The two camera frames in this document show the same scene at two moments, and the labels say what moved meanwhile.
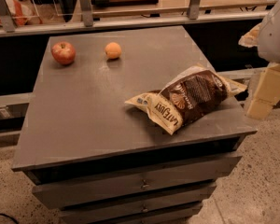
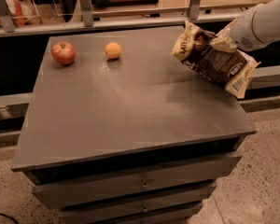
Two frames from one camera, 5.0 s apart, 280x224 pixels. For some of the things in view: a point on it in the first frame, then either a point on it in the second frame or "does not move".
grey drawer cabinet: x=101 y=161 does not move
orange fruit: x=113 y=49 does not move
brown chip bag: x=187 y=93 -> x=230 y=70
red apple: x=63 y=52 does not move
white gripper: x=274 y=37 -> x=242 y=32
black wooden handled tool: x=124 y=0 does not move
